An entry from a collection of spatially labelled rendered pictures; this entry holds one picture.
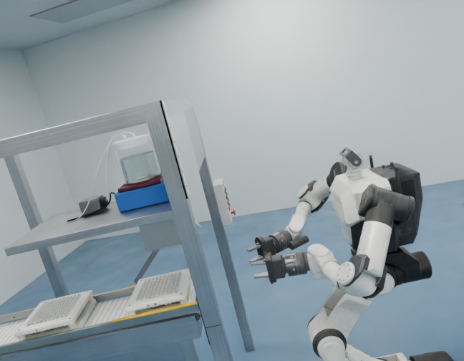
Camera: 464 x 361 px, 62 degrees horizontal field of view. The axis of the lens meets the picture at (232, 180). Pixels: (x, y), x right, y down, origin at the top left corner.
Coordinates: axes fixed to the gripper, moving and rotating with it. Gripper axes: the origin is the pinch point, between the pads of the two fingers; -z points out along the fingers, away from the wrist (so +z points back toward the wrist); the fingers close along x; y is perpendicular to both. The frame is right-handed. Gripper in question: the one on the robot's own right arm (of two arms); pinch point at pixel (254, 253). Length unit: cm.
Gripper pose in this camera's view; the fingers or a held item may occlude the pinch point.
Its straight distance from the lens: 173.6
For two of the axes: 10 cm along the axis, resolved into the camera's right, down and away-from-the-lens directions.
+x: 2.3, 9.5, 2.2
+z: 8.2, -3.1, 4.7
